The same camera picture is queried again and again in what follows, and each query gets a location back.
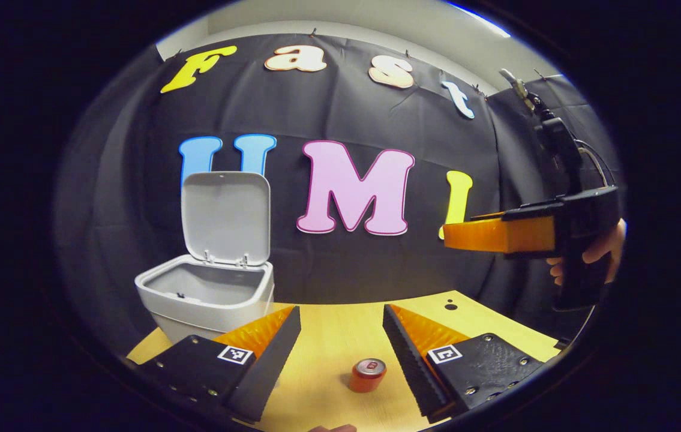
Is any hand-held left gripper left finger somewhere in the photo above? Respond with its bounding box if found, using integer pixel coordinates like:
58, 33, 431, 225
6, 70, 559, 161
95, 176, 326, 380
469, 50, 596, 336
135, 306, 302, 424

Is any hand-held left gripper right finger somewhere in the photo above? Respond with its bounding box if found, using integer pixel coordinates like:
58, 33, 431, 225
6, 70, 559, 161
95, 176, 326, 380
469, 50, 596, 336
382, 304, 546, 422

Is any red pop can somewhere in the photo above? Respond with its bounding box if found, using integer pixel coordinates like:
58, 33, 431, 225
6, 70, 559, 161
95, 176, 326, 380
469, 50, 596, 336
349, 358, 388, 394

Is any white desktop garbage bin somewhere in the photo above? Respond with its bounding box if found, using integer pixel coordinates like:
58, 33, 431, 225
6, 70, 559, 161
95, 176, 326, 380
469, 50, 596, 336
134, 171, 275, 346

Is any wooden desktop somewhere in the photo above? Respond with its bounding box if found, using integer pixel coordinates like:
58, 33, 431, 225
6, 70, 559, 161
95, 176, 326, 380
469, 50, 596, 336
127, 290, 560, 432

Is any black backdrop cloth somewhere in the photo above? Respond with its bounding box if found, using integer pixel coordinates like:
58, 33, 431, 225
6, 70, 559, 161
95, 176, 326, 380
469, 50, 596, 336
52, 33, 624, 361

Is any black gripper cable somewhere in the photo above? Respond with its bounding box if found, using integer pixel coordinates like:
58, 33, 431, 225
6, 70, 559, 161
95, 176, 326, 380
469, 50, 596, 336
575, 139, 618, 188

